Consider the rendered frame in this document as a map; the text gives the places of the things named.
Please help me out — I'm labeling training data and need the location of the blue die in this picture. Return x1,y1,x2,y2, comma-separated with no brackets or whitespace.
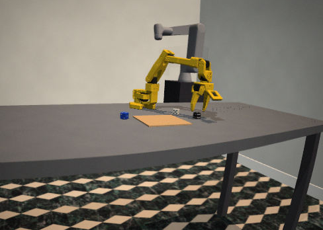
120,112,128,120

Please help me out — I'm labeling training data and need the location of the white die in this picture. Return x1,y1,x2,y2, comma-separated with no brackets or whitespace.
173,108,179,115

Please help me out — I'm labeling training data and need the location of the orange mat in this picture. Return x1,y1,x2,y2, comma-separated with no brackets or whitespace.
133,115,193,127

